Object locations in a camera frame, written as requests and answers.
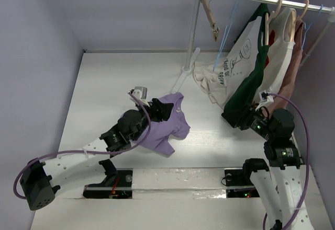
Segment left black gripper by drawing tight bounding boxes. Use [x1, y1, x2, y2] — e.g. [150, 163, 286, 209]
[131, 98, 172, 141]

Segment purple t shirt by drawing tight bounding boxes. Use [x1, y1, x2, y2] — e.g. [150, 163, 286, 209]
[132, 93, 190, 156]

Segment blue wire hanger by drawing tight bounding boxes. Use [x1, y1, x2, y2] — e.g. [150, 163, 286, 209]
[301, 4, 323, 49]
[213, 0, 239, 71]

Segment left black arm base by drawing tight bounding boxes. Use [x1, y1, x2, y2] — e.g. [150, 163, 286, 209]
[82, 159, 133, 199]

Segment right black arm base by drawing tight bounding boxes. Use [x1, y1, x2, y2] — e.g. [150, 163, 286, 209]
[221, 158, 269, 198]

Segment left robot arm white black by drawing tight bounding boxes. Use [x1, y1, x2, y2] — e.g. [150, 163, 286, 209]
[13, 98, 174, 211]

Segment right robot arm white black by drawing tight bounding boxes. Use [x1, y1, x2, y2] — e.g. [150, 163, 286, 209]
[221, 106, 313, 229]

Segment dark green t shirt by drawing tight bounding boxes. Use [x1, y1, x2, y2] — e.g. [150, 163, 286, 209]
[222, 3, 270, 118]

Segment cream printed t shirt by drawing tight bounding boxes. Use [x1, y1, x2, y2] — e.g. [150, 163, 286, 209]
[193, 16, 262, 108]

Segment pink shirt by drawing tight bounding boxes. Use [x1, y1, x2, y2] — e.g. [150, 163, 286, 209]
[276, 21, 304, 99]

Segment wooden clip hanger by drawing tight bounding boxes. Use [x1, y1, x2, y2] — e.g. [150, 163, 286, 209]
[201, 0, 220, 41]

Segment wooden hanger left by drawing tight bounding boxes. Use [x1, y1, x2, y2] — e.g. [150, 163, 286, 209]
[264, 0, 283, 45]

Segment wooden hanger right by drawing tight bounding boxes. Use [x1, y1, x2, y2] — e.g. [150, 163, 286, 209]
[288, 0, 309, 42]

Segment white tank top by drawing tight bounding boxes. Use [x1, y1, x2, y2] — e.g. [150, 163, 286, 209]
[253, 7, 295, 103]

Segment red garment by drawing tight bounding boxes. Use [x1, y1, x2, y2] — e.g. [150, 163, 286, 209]
[265, 30, 275, 68]

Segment white clothes rack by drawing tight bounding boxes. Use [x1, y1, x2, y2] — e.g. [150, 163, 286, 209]
[171, 0, 334, 94]

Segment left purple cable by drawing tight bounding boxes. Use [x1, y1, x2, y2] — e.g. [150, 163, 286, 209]
[13, 93, 152, 200]

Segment purple cable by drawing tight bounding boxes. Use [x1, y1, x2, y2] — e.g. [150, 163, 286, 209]
[13, 93, 152, 200]
[262, 93, 311, 230]

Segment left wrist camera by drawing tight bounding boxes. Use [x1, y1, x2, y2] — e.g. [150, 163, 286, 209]
[128, 86, 148, 104]

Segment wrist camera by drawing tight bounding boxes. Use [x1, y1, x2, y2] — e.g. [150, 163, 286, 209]
[128, 86, 148, 104]
[259, 90, 274, 104]

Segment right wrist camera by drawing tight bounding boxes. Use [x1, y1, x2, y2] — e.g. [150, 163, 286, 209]
[259, 90, 274, 104]

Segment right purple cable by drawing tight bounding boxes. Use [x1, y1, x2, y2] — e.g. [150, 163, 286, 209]
[262, 93, 311, 230]

